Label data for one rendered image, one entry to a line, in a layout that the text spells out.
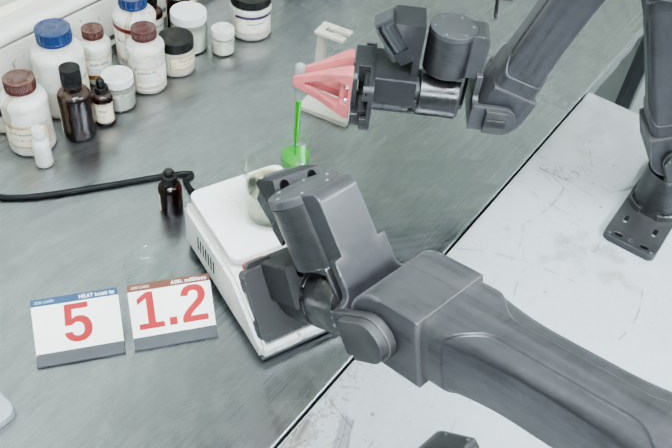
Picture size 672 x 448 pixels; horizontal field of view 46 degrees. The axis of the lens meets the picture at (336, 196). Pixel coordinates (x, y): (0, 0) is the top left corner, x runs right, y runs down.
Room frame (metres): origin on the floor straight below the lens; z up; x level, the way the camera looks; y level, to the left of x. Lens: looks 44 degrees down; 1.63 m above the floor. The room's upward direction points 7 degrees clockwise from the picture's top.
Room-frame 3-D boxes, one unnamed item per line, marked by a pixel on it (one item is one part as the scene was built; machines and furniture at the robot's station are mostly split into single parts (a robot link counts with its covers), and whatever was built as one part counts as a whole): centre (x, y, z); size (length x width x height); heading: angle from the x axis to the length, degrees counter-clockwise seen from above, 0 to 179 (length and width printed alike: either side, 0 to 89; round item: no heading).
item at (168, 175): (0.69, 0.21, 0.93); 0.03 x 0.03 x 0.07
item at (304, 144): (0.80, 0.06, 0.93); 0.04 x 0.04 x 0.06
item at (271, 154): (0.62, 0.07, 1.03); 0.07 x 0.06 x 0.08; 127
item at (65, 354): (0.48, 0.26, 0.92); 0.09 x 0.06 x 0.04; 111
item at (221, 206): (0.62, 0.09, 0.98); 0.12 x 0.12 x 0.01; 36
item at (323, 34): (0.95, 0.02, 0.96); 0.08 x 0.08 x 0.13; 68
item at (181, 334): (0.52, 0.16, 0.92); 0.09 x 0.06 x 0.04; 111
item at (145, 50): (0.94, 0.30, 0.95); 0.06 x 0.06 x 0.10
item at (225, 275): (0.60, 0.07, 0.94); 0.22 x 0.13 x 0.08; 36
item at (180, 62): (0.99, 0.27, 0.93); 0.05 x 0.05 x 0.06
